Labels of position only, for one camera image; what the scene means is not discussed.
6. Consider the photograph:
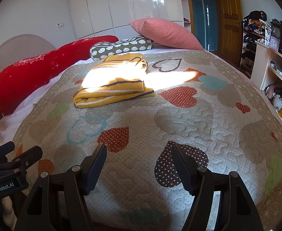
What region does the yellow striped knit sweater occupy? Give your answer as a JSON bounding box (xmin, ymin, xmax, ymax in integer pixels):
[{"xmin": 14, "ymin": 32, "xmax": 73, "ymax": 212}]
[{"xmin": 73, "ymin": 53, "xmax": 155, "ymax": 109}]

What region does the cluttered clothes rack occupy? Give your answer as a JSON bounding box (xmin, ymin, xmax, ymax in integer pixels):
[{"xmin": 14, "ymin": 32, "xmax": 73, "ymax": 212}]
[{"xmin": 240, "ymin": 10, "xmax": 281, "ymax": 78}]

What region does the white gloved left hand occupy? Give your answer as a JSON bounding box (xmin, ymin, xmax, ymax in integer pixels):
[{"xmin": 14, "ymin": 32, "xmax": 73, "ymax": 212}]
[{"xmin": 2, "ymin": 197, "xmax": 17, "ymax": 230}]

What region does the red long pillow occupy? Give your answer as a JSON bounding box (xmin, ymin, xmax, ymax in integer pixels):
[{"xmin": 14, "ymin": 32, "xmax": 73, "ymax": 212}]
[{"xmin": 0, "ymin": 35, "xmax": 118, "ymax": 116}]

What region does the round beige headboard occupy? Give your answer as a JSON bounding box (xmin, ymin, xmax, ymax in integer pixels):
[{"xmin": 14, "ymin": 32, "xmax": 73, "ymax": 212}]
[{"xmin": 0, "ymin": 34, "xmax": 55, "ymax": 72}]

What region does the heart patterned quilt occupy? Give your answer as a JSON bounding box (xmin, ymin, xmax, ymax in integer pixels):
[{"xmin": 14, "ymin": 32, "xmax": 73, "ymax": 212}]
[{"xmin": 13, "ymin": 51, "xmax": 282, "ymax": 230}]

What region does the cream shelf unit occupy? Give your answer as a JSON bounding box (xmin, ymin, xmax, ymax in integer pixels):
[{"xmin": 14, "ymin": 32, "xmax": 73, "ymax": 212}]
[{"xmin": 251, "ymin": 41, "xmax": 282, "ymax": 121}]

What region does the green patterned bolster pillow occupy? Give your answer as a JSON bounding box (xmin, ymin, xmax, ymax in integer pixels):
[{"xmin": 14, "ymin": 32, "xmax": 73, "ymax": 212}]
[{"xmin": 89, "ymin": 35, "xmax": 153, "ymax": 60}]

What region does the white glossy wardrobe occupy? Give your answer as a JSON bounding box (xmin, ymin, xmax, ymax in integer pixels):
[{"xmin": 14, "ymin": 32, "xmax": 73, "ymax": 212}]
[{"xmin": 68, "ymin": 0, "xmax": 184, "ymax": 40}]

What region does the pink ribbed pillow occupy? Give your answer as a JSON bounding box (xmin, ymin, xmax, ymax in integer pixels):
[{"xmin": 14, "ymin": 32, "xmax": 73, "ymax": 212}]
[{"xmin": 129, "ymin": 18, "xmax": 204, "ymax": 50}]

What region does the brown wooden door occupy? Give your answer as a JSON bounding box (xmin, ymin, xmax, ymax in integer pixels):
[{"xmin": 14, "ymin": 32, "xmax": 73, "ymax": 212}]
[{"xmin": 188, "ymin": 0, "xmax": 243, "ymax": 67}]

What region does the white wall socket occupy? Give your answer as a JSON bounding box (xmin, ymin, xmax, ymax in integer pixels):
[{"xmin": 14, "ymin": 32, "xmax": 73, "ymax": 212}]
[{"xmin": 57, "ymin": 23, "xmax": 64, "ymax": 28}]

